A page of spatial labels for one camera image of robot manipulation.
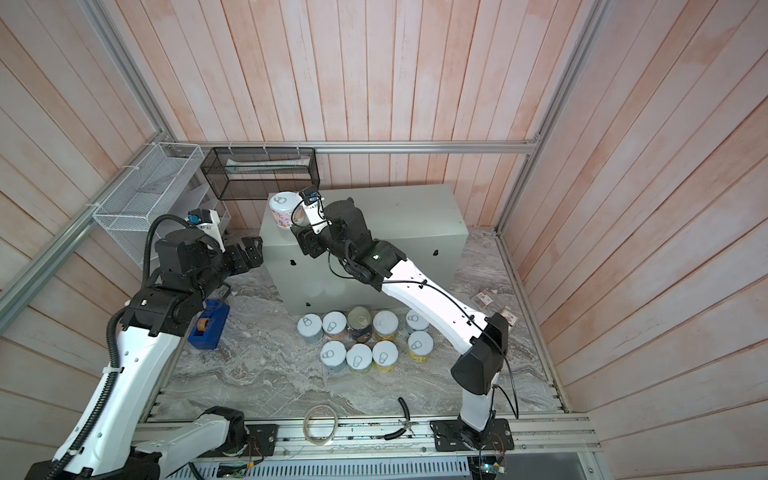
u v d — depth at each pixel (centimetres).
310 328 88
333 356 82
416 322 89
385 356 82
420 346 84
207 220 57
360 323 83
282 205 71
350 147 95
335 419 76
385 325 86
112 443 36
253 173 104
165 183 78
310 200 56
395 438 74
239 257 59
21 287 52
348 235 51
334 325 88
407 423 76
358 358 82
